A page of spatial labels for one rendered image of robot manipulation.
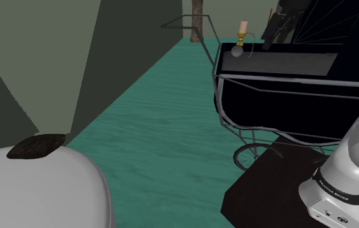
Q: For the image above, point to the grey round disc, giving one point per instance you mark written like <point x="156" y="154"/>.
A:
<point x="237" y="51"/>

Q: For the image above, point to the dark brown flat pad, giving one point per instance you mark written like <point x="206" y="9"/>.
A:
<point x="37" y="146"/>

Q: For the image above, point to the black pram with metal frame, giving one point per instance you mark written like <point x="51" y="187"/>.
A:
<point x="277" y="104"/>

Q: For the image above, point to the brown wooden post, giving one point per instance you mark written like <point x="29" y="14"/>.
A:
<point x="196" y="19"/>

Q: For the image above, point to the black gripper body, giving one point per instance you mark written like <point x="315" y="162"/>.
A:
<point x="281" y="25"/>

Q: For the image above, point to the white toilet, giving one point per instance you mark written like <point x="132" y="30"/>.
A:
<point x="40" y="192"/>

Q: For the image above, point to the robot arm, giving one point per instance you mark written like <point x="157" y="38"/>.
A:
<point x="343" y="170"/>

